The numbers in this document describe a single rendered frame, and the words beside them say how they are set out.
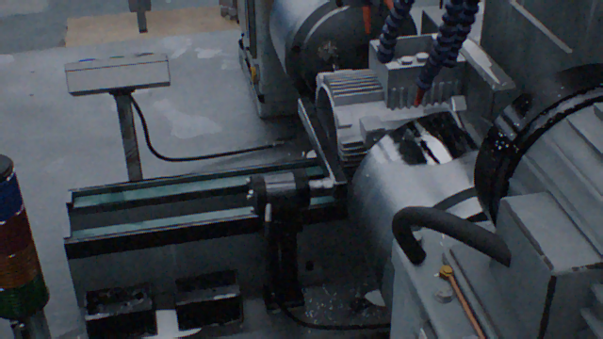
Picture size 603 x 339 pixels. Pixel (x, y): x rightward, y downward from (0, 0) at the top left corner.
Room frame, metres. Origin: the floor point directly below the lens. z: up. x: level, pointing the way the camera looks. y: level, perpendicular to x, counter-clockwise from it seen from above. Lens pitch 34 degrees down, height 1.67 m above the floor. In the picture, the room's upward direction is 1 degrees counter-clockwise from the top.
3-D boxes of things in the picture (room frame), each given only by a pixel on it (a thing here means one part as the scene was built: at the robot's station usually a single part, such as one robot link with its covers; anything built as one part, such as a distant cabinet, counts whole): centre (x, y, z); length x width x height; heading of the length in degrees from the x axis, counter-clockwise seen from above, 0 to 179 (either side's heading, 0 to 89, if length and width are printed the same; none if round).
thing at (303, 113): (1.03, -0.03, 1.01); 0.26 x 0.04 x 0.03; 11
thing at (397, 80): (1.09, -0.18, 1.11); 0.12 x 0.11 x 0.07; 101
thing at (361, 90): (1.08, -0.14, 1.02); 0.20 x 0.19 x 0.19; 101
